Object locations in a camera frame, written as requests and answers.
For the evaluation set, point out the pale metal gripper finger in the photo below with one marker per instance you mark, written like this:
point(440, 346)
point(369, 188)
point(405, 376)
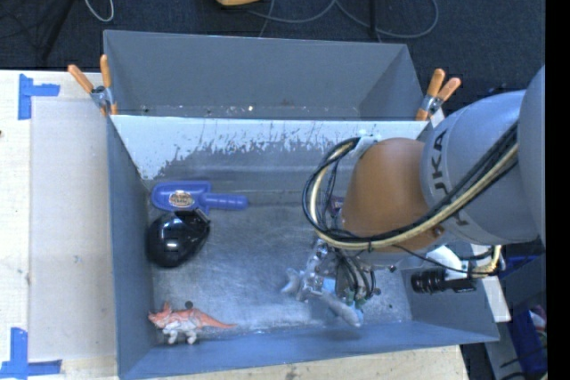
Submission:
point(346, 312)
point(292, 283)

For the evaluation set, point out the grey metal bin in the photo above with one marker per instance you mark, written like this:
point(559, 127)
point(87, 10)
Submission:
point(249, 262)

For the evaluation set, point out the orange toy dinosaur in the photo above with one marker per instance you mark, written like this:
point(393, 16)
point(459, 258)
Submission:
point(187, 320)

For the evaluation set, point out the black computer mouse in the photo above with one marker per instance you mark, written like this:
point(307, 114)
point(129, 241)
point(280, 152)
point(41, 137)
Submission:
point(171, 242)

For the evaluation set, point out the blue plastic scoop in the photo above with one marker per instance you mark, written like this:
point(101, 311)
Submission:
point(180, 196)

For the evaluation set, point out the pale flat board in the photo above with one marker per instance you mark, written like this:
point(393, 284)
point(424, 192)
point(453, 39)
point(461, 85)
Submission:
point(67, 213)

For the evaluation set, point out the black cylinder on white bracket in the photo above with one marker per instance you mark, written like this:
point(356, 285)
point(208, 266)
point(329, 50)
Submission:
point(428, 281)

